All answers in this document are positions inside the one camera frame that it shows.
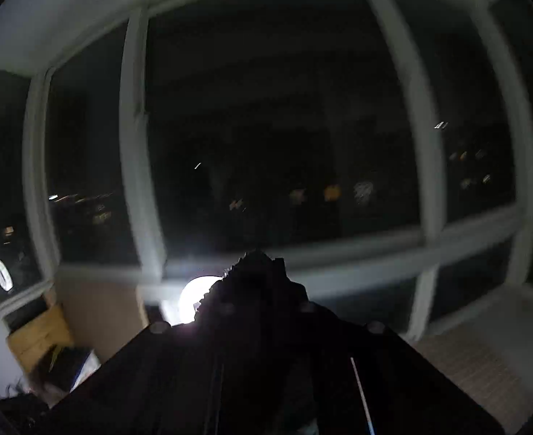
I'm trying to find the white window frame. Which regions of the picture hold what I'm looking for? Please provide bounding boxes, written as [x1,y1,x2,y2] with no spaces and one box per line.
[0,0,533,341]

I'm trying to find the light wooden board panel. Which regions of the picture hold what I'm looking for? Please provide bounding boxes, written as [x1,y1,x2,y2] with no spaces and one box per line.
[55,279,149,363]

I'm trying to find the bright ring light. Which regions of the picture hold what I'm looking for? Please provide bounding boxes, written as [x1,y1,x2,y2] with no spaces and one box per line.
[160,276,222,326]

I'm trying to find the pine wooden headboard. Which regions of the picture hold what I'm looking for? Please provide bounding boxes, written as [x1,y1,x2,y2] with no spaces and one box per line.
[6,287,75,374]

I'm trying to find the plaid pink table cloth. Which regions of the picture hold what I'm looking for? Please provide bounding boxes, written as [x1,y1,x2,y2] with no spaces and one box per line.
[413,285,533,434]

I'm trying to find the dark grey trousers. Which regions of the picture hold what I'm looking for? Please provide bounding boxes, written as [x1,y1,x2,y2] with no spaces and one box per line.
[40,252,503,434]

